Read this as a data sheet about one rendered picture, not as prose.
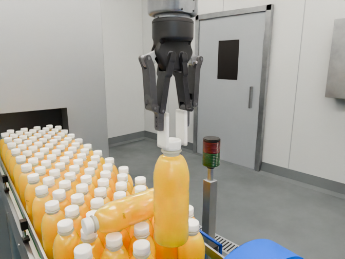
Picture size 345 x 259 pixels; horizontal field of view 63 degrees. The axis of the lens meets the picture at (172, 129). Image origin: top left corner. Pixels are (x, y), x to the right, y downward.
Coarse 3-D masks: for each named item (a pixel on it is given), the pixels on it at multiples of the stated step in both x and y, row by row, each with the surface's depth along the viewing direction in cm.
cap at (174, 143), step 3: (171, 138) 56; (174, 138) 56; (177, 138) 56; (171, 141) 54; (174, 141) 54; (177, 141) 54; (180, 141) 55; (171, 144) 54; (174, 144) 54; (177, 144) 54; (180, 144) 55; (171, 147) 54; (174, 147) 54; (177, 147) 54; (180, 147) 55; (165, 150) 54; (168, 150) 54; (171, 150) 54; (174, 150) 54; (177, 150) 54
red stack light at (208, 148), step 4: (204, 144) 99; (208, 144) 98; (212, 144) 97; (216, 144) 98; (220, 144) 99; (204, 148) 99; (208, 148) 98; (212, 148) 97; (216, 148) 98; (204, 152) 99; (208, 152) 98; (212, 152) 98; (216, 152) 98
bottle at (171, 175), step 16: (160, 160) 55; (176, 160) 54; (160, 176) 54; (176, 176) 53; (160, 192) 55; (176, 192) 54; (160, 208) 55; (176, 208) 55; (160, 224) 56; (176, 224) 55; (160, 240) 57; (176, 240) 56
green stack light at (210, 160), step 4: (204, 156) 100; (208, 156) 98; (212, 156) 98; (216, 156) 98; (204, 160) 100; (208, 160) 99; (212, 160) 98; (216, 160) 99; (204, 164) 100; (208, 164) 99; (212, 164) 99; (216, 164) 99
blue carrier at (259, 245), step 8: (256, 240) 47; (264, 240) 48; (240, 248) 45; (248, 248) 45; (256, 248) 45; (264, 248) 45; (272, 248) 45; (280, 248) 46; (232, 256) 43; (240, 256) 43; (248, 256) 43; (256, 256) 43; (264, 256) 43; (272, 256) 43; (280, 256) 43; (288, 256) 44; (296, 256) 45
